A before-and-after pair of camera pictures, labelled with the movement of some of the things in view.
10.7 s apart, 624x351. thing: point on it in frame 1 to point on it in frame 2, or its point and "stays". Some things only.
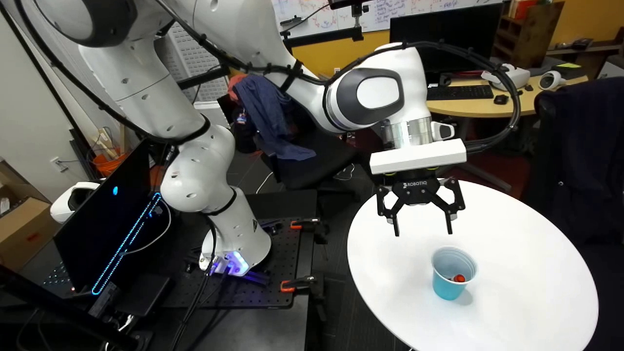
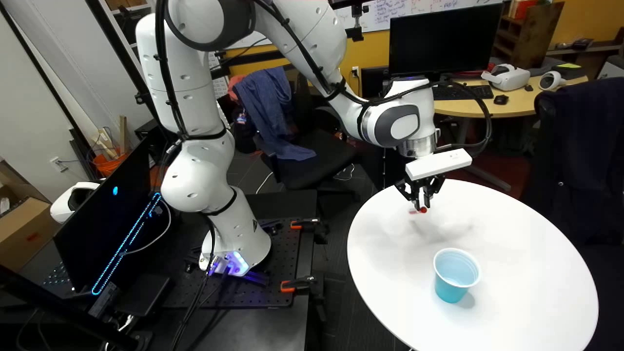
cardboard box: x=29 y=220 stays
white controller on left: x=72 y=199 stays
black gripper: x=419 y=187 to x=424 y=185
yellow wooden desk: x=516 y=100 stays
